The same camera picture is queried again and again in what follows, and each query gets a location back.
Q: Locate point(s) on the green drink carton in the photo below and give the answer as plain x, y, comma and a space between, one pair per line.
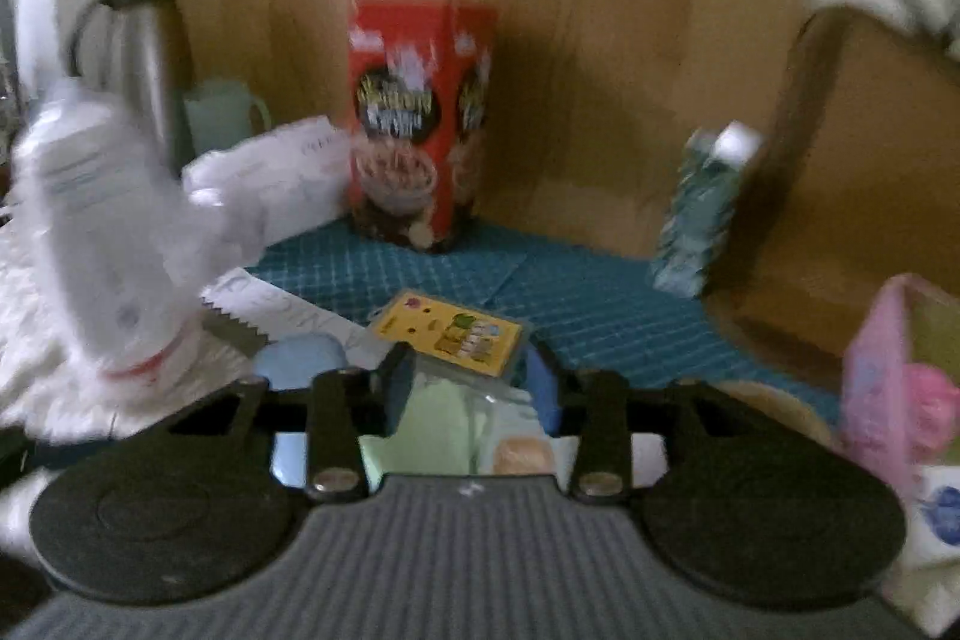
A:
697, 212

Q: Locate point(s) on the crumpled clear plastic bag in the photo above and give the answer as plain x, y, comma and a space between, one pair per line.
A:
277, 175

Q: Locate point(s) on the pink tin box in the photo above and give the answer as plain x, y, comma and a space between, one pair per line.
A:
892, 377

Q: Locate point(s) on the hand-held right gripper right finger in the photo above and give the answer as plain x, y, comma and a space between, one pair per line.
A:
544, 385

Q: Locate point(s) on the yellow card box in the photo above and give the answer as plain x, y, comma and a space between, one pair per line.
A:
450, 329

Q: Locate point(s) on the tall white plastic pack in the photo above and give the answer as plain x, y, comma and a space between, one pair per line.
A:
97, 235

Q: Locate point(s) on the teal checked mat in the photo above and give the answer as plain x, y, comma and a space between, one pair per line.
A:
540, 287

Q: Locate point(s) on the pink fluffy cloth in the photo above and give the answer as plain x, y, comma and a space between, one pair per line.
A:
930, 396

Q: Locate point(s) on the red cereal box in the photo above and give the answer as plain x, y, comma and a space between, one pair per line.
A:
420, 123

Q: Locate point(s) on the wooden board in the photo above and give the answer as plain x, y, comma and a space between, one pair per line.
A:
600, 10

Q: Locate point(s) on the brown woven chair back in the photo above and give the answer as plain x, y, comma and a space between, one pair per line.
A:
847, 183

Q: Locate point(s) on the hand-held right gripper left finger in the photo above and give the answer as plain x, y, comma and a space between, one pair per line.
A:
397, 385

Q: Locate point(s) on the flat white cotton pack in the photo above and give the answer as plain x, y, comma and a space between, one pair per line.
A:
292, 314

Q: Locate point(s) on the stainless steel thermos jug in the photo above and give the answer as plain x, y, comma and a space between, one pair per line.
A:
139, 55

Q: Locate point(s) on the small white tissue pack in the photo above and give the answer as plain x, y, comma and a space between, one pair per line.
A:
934, 512

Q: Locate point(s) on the light green cup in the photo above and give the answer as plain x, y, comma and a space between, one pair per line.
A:
221, 115

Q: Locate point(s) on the light green cloth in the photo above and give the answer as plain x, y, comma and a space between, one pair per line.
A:
431, 430

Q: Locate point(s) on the blue plastic case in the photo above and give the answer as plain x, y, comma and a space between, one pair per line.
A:
300, 359

